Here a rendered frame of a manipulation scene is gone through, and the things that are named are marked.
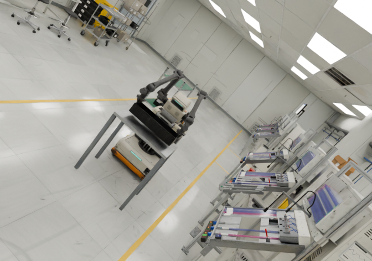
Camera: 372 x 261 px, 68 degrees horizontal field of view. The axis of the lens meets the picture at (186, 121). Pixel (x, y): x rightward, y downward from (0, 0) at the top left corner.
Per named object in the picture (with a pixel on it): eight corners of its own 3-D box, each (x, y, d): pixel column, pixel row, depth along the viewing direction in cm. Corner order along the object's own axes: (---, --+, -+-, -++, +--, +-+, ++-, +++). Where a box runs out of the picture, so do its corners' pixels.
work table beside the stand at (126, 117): (96, 156, 343) (133, 106, 322) (138, 194, 338) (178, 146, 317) (73, 167, 300) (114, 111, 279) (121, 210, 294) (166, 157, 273)
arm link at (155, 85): (182, 78, 313) (177, 70, 315) (184, 75, 308) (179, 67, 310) (151, 93, 294) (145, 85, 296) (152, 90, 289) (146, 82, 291)
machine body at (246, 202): (216, 237, 376) (247, 207, 360) (225, 216, 443) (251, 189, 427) (253, 273, 365) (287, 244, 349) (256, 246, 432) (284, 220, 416)
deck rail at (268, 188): (233, 189, 363) (233, 184, 363) (234, 188, 365) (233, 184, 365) (292, 192, 342) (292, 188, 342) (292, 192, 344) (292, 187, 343)
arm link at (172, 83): (188, 75, 318) (183, 68, 319) (182, 76, 306) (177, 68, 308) (164, 99, 339) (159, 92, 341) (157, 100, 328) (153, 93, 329)
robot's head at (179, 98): (176, 96, 352) (179, 89, 339) (189, 106, 350) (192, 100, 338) (169, 102, 344) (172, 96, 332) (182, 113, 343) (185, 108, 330)
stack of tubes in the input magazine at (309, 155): (298, 172, 341) (314, 157, 334) (295, 163, 390) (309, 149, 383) (306, 179, 339) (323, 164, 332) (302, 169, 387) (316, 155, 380)
